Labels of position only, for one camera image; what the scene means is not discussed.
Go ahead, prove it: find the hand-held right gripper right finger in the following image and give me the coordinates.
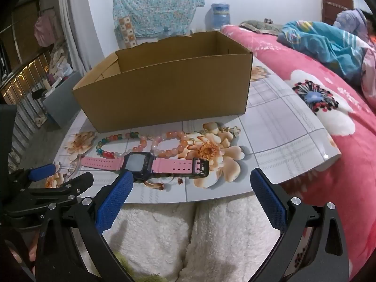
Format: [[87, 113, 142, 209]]
[[250, 167, 351, 282]]

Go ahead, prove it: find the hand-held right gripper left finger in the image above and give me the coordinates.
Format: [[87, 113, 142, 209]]
[[35, 170, 134, 282]]

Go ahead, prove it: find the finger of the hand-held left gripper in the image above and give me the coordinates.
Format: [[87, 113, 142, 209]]
[[12, 172, 95, 212], [9, 164, 57, 194]]

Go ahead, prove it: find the pink strap digital watch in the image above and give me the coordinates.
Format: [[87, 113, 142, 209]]
[[80, 152, 210, 180]]

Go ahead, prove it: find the multicolour bead bracelet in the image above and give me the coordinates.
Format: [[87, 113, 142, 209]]
[[96, 132, 139, 161]]

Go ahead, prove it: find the peach pink bead bracelet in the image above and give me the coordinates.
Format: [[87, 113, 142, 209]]
[[132, 132, 195, 157]]

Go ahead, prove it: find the brown cardboard box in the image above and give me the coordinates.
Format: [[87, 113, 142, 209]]
[[72, 31, 254, 133]]

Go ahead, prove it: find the white fluffy towel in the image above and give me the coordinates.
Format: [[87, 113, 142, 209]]
[[101, 194, 287, 282]]

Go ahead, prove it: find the metal railing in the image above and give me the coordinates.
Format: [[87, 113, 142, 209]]
[[0, 50, 52, 165]]

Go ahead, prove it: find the pink hanging garment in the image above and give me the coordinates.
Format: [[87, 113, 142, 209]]
[[35, 13, 56, 47]]

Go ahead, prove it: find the white curtain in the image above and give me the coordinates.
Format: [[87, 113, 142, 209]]
[[57, 0, 91, 78]]

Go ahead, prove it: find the pink floral blanket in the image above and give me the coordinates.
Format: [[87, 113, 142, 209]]
[[220, 25, 376, 274]]

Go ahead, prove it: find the pale pink quilt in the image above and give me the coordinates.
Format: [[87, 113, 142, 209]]
[[360, 47, 376, 109]]

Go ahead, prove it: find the blue patterned blanket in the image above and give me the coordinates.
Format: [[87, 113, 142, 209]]
[[278, 20, 373, 78]]

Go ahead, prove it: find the grey green pillow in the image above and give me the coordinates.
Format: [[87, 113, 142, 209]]
[[239, 20, 284, 34]]

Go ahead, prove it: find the blue water jug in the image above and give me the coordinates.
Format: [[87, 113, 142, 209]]
[[210, 4, 230, 31]]

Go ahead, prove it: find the blue floral hanging cloth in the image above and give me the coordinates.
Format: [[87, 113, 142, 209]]
[[113, 0, 204, 47]]

